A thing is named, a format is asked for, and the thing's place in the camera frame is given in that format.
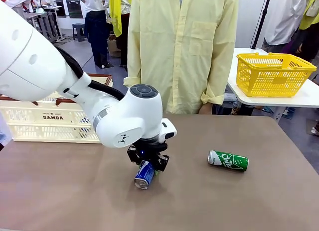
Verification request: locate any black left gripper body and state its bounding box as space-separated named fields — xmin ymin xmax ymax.
xmin=134 ymin=140 xmax=169 ymax=166

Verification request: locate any blue white drink can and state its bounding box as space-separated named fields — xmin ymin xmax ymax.
xmin=134 ymin=160 xmax=156 ymax=190

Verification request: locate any green soda can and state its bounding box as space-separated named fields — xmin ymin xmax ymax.
xmin=207 ymin=150 xmax=249 ymax=173

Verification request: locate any person's left forearm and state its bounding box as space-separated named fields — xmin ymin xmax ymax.
xmin=200 ymin=49 xmax=239 ymax=106

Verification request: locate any cream shopping basket brown rim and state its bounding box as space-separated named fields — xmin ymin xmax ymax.
xmin=0 ymin=73 xmax=113 ymax=144

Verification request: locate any yellow plastic basket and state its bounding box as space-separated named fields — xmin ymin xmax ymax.
xmin=236 ymin=52 xmax=317 ymax=98

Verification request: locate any person's left hand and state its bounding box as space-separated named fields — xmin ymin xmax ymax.
xmin=198 ymin=103 xmax=213 ymax=115

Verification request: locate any blue white drink package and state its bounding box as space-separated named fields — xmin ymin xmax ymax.
xmin=79 ymin=116 xmax=92 ymax=139

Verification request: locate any person in yellow shirt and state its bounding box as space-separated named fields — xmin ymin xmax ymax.
xmin=123 ymin=0 xmax=240 ymax=115

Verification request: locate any cardboard box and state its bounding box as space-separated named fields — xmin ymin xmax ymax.
xmin=107 ymin=34 xmax=122 ymax=58

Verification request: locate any white side table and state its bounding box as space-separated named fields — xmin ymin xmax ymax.
xmin=226 ymin=47 xmax=319 ymax=122

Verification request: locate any person white shirt dark skirt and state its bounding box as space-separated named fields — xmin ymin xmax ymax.
xmin=76 ymin=0 xmax=112 ymax=69

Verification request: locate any grey plastic stool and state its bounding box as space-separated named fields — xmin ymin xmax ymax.
xmin=72 ymin=23 xmax=88 ymax=42

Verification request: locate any person in yellow vest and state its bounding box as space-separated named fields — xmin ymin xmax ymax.
xmin=298 ymin=0 xmax=319 ymax=62
xmin=108 ymin=0 xmax=135 ymax=69

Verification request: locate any black monitor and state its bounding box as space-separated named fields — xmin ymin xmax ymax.
xmin=66 ymin=0 xmax=83 ymax=19
xmin=55 ymin=0 xmax=66 ymax=18

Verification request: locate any grey workbench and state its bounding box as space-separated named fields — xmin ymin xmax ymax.
xmin=24 ymin=5 xmax=63 ymax=44

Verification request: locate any black tripod pole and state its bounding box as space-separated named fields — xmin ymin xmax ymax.
xmin=251 ymin=0 xmax=273 ymax=50

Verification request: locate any person in white shirt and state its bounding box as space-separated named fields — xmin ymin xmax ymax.
xmin=261 ymin=0 xmax=311 ymax=54

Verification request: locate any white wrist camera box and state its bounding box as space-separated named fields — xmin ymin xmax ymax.
xmin=159 ymin=118 xmax=178 ymax=143

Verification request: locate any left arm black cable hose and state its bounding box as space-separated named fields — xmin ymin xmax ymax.
xmin=56 ymin=45 xmax=125 ymax=101

